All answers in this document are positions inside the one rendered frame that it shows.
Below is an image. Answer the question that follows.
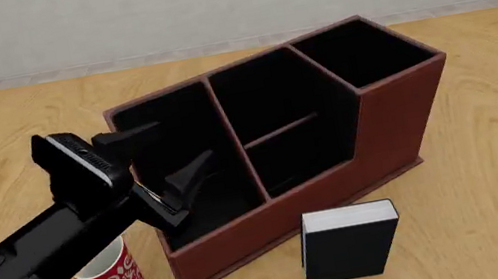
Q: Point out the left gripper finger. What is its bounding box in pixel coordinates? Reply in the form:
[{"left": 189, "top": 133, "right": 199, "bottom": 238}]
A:
[
  {"left": 161, "top": 148, "right": 225, "bottom": 215},
  {"left": 90, "top": 120, "right": 167, "bottom": 167}
]

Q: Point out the black book with white pages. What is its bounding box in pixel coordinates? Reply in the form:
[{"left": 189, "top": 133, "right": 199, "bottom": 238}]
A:
[{"left": 292, "top": 196, "right": 410, "bottom": 279}]

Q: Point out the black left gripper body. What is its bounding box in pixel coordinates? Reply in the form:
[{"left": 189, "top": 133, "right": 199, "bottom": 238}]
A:
[{"left": 128, "top": 174, "right": 194, "bottom": 242}]

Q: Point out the red mug with white pattern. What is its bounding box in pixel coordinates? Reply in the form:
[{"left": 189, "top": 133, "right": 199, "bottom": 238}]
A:
[{"left": 67, "top": 231, "right": 147, "bottom": 279}]

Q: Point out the red-brown desk caddy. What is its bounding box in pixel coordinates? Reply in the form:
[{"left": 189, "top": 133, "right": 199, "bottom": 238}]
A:
[{"left": 93, "top": 0, "right": 480, "bottom": 279}]

